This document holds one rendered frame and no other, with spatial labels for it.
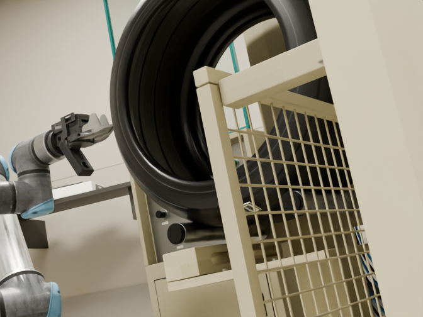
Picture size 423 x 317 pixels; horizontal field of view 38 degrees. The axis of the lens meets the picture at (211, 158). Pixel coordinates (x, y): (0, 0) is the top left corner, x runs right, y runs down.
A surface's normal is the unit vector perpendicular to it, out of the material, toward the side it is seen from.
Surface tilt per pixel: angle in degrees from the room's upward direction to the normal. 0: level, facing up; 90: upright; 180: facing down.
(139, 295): 90
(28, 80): 90
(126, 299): 90
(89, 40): 90
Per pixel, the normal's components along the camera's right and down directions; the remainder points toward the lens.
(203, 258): 0.79, -0.27
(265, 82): -0.58, -0.06
